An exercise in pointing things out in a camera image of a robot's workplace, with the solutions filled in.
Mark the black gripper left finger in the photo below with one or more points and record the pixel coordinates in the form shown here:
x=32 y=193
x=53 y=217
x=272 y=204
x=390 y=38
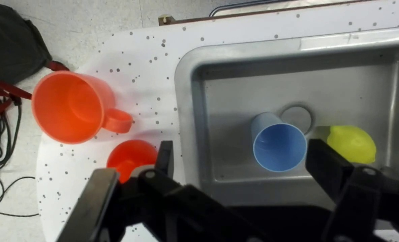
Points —
x=165 y=158

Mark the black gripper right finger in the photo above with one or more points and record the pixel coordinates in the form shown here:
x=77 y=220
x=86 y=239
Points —
x=328 y=163

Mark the light blue plastic cup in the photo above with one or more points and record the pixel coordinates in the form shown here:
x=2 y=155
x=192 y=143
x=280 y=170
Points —
x=278 y=146

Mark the small orange plastic cup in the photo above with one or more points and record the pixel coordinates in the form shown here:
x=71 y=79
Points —
x=133 y=157

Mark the round sink drain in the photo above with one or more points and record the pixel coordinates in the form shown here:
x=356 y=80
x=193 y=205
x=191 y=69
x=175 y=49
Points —
x=305 y=115

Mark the grey metal sink basin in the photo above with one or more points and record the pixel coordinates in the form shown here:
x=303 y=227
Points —
x=235 y=112

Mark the yellow toy lemon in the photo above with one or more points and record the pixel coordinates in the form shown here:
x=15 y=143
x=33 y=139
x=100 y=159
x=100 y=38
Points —
x=352 y=143

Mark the white speckled kitchen counter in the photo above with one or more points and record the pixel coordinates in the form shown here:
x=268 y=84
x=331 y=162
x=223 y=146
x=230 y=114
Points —
x=141 y=68

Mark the brass hinge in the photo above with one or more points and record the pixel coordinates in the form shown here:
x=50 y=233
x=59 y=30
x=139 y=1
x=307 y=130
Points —
x=166 y=21

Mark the black fabric bag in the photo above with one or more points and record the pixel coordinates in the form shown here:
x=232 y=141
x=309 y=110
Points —
x=11 y=41

